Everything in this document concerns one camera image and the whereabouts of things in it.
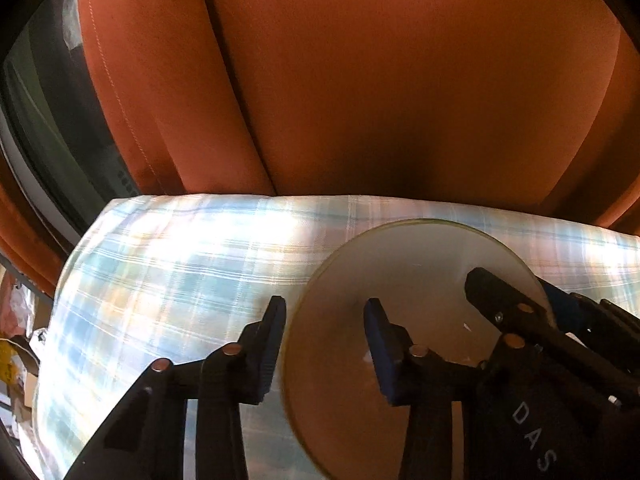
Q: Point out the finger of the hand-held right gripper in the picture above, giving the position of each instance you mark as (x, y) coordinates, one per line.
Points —
(505, 305)
(560, 300)

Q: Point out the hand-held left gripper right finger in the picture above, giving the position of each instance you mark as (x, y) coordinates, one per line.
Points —
(380, 360)

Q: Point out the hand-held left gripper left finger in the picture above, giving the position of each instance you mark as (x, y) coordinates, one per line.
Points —
(270, 355)

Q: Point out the yellow flower plate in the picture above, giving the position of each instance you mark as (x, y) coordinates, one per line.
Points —
(425, 270)

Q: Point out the plaid tablecloth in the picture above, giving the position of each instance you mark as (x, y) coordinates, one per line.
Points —
(175, 270)

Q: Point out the orange curtain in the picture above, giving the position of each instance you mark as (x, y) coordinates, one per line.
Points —
(375, 85)

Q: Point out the pink plastic bag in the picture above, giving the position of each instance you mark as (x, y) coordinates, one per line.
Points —
(15, 305)

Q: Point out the yellow packet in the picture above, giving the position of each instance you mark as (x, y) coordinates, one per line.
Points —
(10, 362)

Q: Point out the window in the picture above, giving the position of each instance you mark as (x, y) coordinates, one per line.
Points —
(50, 110)

